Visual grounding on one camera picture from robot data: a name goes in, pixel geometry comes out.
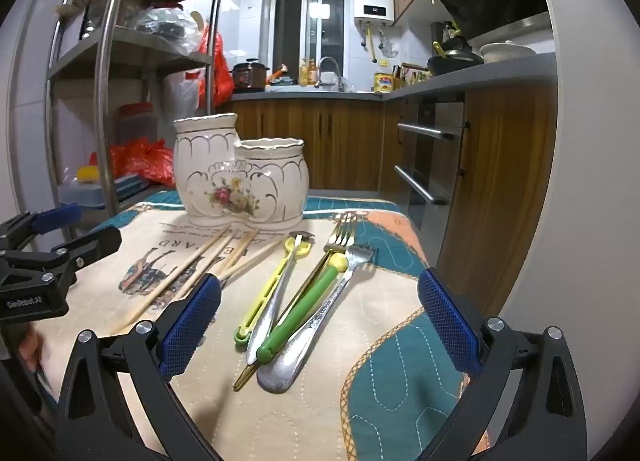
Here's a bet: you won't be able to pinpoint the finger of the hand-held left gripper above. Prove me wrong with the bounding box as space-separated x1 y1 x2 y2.
42 227 123 287
0 203 83 254

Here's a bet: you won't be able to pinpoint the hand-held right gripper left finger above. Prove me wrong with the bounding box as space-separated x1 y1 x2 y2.
55 273 223 461

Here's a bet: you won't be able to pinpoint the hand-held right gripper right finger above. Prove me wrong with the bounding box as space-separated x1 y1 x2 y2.
417 268 588 461

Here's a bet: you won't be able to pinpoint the wooden chopstick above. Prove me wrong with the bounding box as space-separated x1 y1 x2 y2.
219 239 286 286
215 228 261 278
106 228 231 337
160 230 242 303

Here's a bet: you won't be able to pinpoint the yellow-green peeler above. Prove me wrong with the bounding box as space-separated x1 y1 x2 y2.
234 236 315 343

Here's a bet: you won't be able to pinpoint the person's left hand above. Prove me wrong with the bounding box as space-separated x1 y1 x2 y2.
17 326 48 377

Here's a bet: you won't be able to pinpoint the printed quilted mat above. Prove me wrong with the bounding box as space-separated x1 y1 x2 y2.
62 190 488 461

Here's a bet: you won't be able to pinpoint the silver metal utensil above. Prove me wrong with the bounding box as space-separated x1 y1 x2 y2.
245 231 316 366

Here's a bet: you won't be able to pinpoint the crumpled red plastic bag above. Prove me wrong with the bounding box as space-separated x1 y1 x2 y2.
90 137 176 186

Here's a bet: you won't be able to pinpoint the silver fork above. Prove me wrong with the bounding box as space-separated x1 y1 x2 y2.
256 243 376 394

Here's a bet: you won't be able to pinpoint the red-lidded plastic container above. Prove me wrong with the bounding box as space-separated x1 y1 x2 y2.
117 103 154 149

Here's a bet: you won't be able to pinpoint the gold fork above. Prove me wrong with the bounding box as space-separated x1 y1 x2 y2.
233 213 357 390

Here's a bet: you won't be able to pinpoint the built-in oven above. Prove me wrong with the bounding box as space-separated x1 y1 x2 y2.
382 93 468 237

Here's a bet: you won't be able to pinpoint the white plastic bag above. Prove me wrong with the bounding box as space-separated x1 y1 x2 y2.
165 68 201 116

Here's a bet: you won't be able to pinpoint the metal shelf rack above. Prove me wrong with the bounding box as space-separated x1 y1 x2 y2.
42 0 228 222

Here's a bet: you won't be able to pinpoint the hanging red plastic bag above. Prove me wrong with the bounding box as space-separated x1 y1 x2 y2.
199 26 235 109

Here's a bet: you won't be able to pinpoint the clear plastic bag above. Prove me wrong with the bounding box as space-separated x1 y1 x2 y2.
135 3 201 56

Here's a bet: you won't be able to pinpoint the wooden lower cabinets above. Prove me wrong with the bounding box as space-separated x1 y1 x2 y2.
227 53 558 322

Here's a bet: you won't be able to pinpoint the dark pressure cooker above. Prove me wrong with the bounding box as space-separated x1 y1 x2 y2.
231 58 271 93

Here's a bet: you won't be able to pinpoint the black wok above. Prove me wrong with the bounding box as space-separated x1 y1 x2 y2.
427 43 485 76

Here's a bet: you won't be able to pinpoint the white cooking pot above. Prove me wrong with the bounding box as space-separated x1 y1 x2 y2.
480 41 536 64

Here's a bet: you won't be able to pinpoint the metal faucet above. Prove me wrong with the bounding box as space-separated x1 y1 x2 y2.
315 57 347 92

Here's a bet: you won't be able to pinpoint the window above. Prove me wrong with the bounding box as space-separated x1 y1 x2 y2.
270 0 351 86

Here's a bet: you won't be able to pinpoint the green-handled kitchen tool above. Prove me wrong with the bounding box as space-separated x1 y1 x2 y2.
256 253 348 364

